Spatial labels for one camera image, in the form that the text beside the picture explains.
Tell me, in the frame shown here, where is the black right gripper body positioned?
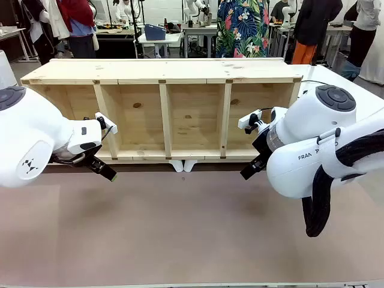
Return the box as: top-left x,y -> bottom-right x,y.
251,131 -> 273,165

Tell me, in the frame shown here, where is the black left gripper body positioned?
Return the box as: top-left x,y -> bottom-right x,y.
74,146 -> 107,174

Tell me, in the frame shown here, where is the light wooden shelf unit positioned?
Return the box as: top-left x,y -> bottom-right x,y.
20,57 -> 304,164

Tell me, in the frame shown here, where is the person in floral shirt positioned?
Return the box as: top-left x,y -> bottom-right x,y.
215,0 -> 270,59

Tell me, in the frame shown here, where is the person in red top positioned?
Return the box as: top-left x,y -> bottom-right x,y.
56,0 -> 100,59

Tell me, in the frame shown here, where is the grey workbench table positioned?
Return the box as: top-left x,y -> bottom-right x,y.
181,23 -> 218,58

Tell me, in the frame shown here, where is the person with orange trousers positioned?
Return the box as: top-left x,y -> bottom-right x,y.
292,0 -> 344,65

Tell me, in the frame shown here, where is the person in dark shirt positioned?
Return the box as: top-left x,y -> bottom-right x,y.
271,0 -> 290,24

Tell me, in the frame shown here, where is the grey lab table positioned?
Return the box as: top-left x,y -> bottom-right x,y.
325,23 -> 354,68

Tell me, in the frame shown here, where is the small white table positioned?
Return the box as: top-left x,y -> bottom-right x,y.
137,31 -> 184,59

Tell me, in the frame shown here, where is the black tripod pole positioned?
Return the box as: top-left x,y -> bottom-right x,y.
130,0 -> 143,59

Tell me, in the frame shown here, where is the blue plastic bin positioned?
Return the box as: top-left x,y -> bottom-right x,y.
144,23 -> 167,41

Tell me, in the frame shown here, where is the white hanging coat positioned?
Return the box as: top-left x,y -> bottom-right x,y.
29,0 -> 71,44

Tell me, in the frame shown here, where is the grey side table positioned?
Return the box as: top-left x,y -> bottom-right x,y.
0,26 -> 34,63

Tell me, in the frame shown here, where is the person in white clothes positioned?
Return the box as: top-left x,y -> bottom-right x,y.
115,0 -> 142,24

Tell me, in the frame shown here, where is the person in grey shirt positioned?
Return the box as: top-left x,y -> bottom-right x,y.
341,0 -> 384,82

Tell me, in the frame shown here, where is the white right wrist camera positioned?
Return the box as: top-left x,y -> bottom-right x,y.
238,110 -> 263,135

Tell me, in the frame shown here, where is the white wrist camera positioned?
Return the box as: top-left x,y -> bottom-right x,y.
238,110 -> 263,135
94,112 -> 118,135

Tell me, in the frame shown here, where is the thin black camera cable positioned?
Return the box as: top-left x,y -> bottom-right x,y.
101,125 -> 115,142

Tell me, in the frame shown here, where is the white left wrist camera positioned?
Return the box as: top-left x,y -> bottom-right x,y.
94,112 -> 118,135

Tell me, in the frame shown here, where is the black braided cable sleeve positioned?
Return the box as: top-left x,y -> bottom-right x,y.
301,128 -> 384,238

